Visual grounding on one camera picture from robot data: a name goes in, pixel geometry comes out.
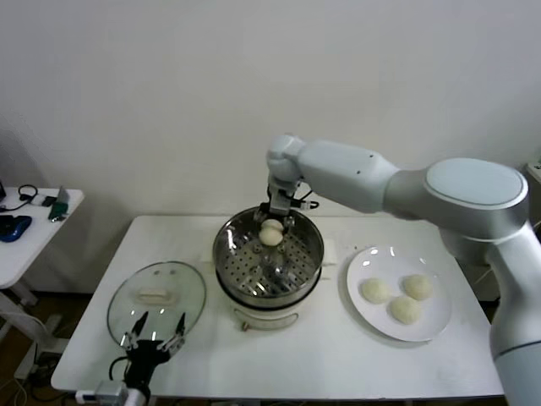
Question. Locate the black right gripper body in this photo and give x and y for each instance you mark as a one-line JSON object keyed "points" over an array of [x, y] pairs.
{"points": [[282, 196]]}

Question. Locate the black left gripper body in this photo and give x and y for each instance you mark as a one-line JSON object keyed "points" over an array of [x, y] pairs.
{"points": [[145, 359]]}

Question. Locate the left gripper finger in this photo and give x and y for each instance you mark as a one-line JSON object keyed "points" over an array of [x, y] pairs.
{"points": [[177, 338], [134, 336]]}

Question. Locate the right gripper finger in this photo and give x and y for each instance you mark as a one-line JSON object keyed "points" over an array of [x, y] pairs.
{"points": [[289, 223], [260, 212]]}

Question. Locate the white steamed baozi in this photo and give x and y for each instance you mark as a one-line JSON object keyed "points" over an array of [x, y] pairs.
{"points": [[270, 237], [417, 286], [375, 290], [405, 310]]}

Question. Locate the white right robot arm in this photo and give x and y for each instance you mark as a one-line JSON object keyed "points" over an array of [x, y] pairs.
{"points": [[465, 190]]}

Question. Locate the steel steamer basket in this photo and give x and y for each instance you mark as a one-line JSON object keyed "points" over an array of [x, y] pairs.
{"points": [[236, 270]]}

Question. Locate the white round plate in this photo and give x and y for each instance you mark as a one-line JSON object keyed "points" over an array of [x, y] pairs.
{"points": [[380, 262]]}

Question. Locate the white side table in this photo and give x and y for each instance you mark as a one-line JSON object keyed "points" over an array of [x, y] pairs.
{"points": [[38, 237]]}

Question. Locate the green tool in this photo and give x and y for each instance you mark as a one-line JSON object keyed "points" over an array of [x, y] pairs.
{"points": [[58, 209]]}

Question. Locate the grey phone stand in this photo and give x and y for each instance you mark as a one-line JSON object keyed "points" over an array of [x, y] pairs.
{"points": [[63, 195]]}

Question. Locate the small black device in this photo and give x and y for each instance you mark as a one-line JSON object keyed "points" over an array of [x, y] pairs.
{"points": [[49, 201]]}

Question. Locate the blue device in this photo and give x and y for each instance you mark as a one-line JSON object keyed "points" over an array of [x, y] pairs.
{"points": [[14, 226]]}

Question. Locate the white power strip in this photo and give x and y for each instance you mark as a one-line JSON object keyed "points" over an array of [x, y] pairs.
{"points": [[534, 171]]}

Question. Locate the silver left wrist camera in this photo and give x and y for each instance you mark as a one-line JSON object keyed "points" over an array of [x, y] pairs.
{"points": [[107, 390]]}

